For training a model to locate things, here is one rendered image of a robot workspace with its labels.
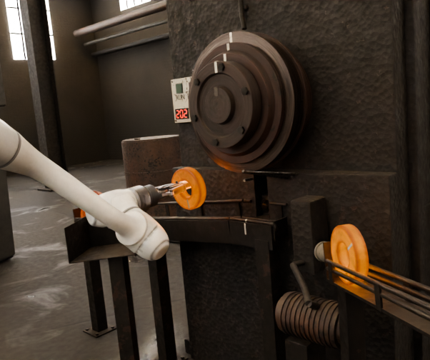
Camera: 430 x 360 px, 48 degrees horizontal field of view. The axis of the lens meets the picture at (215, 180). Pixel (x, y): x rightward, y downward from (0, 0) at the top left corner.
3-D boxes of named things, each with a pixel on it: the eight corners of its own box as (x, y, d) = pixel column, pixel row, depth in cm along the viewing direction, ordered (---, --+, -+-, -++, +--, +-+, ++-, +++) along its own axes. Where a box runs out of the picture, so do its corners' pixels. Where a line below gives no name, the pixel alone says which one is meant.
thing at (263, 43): (206, 168, 189) (195, 43, 182) (310, 171, 156) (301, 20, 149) (194, 171, 184) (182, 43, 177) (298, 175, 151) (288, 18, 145)
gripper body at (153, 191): (137, 207, 166) (158, 201, 173) (153, 209, 161) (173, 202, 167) (133, 186, 165) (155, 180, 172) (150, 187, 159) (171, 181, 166)
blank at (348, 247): (353, 291, 130) (342, 293, 129) (336, 238, 137) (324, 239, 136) (376, 271, 116) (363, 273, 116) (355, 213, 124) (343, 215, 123)
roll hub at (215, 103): (203, 146, 173) (195, 66, 169) (265, 146, 154) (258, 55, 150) (191, 148, 169) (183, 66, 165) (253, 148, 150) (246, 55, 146)
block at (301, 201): (311, 263, 166) (307, 193, 162) (332, 266, 160) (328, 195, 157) (293, 272, 158) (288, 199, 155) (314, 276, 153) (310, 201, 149)
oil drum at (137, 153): (164, 217, 522) (156, 133, 509) (203, 223, 481) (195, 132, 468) (118, 230, 480) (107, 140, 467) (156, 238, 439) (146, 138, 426)
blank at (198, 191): (173, 168, 183) (166, 170, 181) (201, 164, 172) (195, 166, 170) (182, 208, 185) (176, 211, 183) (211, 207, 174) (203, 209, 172)
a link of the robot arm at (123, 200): (117, 206, 164) (141, 228, 158) (77, 218, 153) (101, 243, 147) (123, 180, 159) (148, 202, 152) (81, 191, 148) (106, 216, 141)
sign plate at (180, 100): (178, 122, 208) (173, 79, 206) (222, 119, 190) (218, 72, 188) (174, 123, 207) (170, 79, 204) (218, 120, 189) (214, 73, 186)
